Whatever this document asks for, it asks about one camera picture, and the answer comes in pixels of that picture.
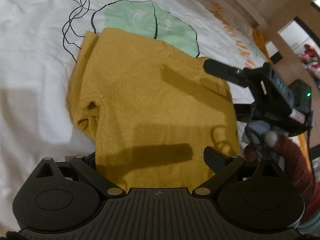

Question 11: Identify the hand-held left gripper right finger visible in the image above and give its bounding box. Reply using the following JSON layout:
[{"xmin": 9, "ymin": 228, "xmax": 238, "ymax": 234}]
[{"xmin": 192, "ymin": 146, "xmax": 288, "ymax": 196}]

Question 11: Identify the pile of pink clothes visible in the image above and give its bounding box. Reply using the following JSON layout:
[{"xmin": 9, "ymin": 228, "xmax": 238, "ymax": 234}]
[{"xmin": 301, "ymin": 44, "xmax": 320, "ymax": 71}]

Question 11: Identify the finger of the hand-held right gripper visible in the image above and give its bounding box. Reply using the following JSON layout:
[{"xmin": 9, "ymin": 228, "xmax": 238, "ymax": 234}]
[
  {"xmin": 203, "ymin": 58, "xmax": 248, "ymax": 88},
  {"xmin": 233, "ymin": 103, "xmax": 256, "ymax": 117}
]

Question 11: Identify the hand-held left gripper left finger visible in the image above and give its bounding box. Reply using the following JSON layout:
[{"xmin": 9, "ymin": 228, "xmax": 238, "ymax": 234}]
[{"xmin": 36, "ymin": 152, "xmax": 126, "ymax": 197}]

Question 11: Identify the white leaf print bed blanket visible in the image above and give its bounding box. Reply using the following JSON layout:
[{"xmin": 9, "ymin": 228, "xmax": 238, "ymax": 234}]
[{"xmin": 0, "ymin": 0, "xmax": 275, "ymax": 228}]

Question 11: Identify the mustard yellow knit sweater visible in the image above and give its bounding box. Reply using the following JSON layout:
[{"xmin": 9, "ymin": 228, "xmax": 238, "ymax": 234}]
[{"xmin": 65, "ymin": 27, "xmax": 241, "ymax": 188}]

